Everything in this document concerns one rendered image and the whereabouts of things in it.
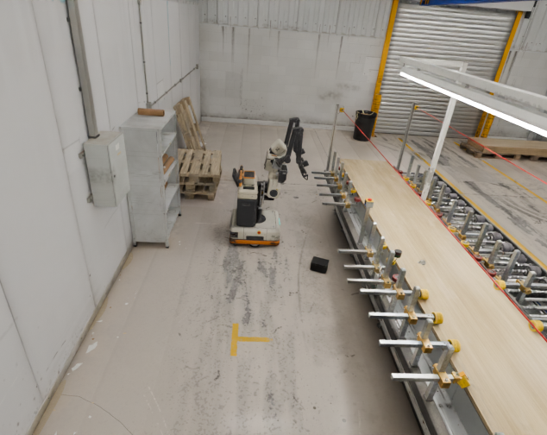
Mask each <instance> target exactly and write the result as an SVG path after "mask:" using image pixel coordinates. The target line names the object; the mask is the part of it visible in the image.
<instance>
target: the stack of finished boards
mask: <svg viewBox="0 0 547 435"><path fill-rule="evenodd" d="M470 139H472V140H474V141H476V142H478V143H480V145H479V144H478V143H476V142H474V141H472V140H470ZM470 139H468V141H467V143H468V144H469V145H471V146H472V147H474V148H477V149H478V150H480V151H481V152H482V153H492V152H491V151H493V152H495V153H496V154H525V155H541V156H547V142H540V141H525V140H511V139H496V138H481V137H470ZM481 145H482V146H484V147H486V148H484V147H482V146H481ZM487 148H488V149H490V150H491V151H489V150H488V149H487Z"/></svg>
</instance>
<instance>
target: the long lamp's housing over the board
mask: <svg viewBox="0 0 547 435"><path fill-rule="evenodd" d="M417 70H418V69H415V68H412V67H408V66H403V67H402V68H401V70H400V73H399V75H401V73H404V74H406V75H408V76H411V77H413V78H415V79H419V80H421V81H424V82H425V83H428V84H430V85H434V86H435V87H438V88H440V89H443V90H445V91H448V92H451V93H453V94H456V95H457V96H460V97H462V98H466V99H467V100H470V101H472V102H475V103H477V104H480V105H483V106H485V107H488V108H489V109H491V110H495V111H498V112H499V113H502V114H504V115H507V116H509V117H512V118H514V119H517V120H519V121H521V122H523V123H527V124H530V125H531V126H534V127H536V128H539V129H541V130H544V131H546V132H547V114H545V113H543V112H540V111H537V110H533V109H530V108H527V107H525V106H523V105H520V104H515V103H513V102H510V101H507V100H505V99H503V98H498V97H495V96H493V95H490V94H487V93H485V92H482V91H478V90H476V89H473V88H470V87H469V88H465V85H460V84H457V83H455V82H453V81H450V80H447V79H443V78H440V77H438V76H435V75H432V74H430V73H427V72H423V71H417Z"/></svg>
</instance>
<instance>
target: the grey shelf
mask: <svg viewBox="0 0 547 435"><path fill-rule="evenodd" d="M164 111H165V116H163V117H157V116H145V115H138V112H136V113H135V114H134V115H133V116H132V117H130V118H129V119H128V120H126V121H125V122H124V123H122V124H121V125H120V126H119V127H118V128H119V132H122V133H123V137H124V144H125V151H126V158H127V166H128V173H129V186H130V190H129V192H128V193H127V196H128V203H129V216H130V222H131V230H132V237H133V244H134V245H133V247H136V246H137V243H136V242H151V243H165V244H166V249H168V248H169V242H168V238H169V236H170V232H171V230H172V228H173V226H174V224H175V221H176V219H177V216H178V215H179V216H181V208H180V192H179V158H178V142H177V124H176V110H164ZM174 120H175V121H174ZM173 127H174V133H173ZM175 132H176V133H175ZM156 133H157V138H156ZM175 136H176V137H175ZM174 143H175V149H174ZM176 149H177V150H176ZM176 152H177V153H176ZM163 154H167V155H168V158H169V157H170V156H172V157H173V158H174V161H173V163H172V165H171V166H170V167H169V168H168V170H167V172H166V173H165V174H164V171H163V165H164V164H165V163H164V164H163V160H162V156H163ZM158 157H159V160H158ZM168 158H167V159H168ZM175 165H176V166H175ZM159 166H160V170H159ZM177 168H178V169H177ZM176 175H177V181H176ZM166 182H167V183H168V184H167V187H166V190H165V184H166ZM162 188H163V189H162ZM160 189H161V193H160ZM162 190H163V191H162ZM177 191H178V197H177Z"/></svg>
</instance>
